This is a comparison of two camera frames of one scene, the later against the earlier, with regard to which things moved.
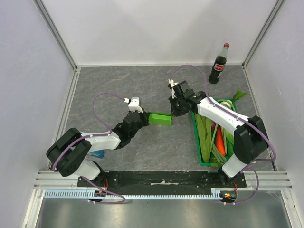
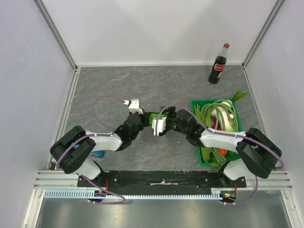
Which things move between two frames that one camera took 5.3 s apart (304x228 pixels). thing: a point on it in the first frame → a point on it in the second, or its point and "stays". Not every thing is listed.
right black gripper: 175,107 → 169,122
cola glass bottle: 219,65 stays
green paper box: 160,118 stays
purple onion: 213,125 stays
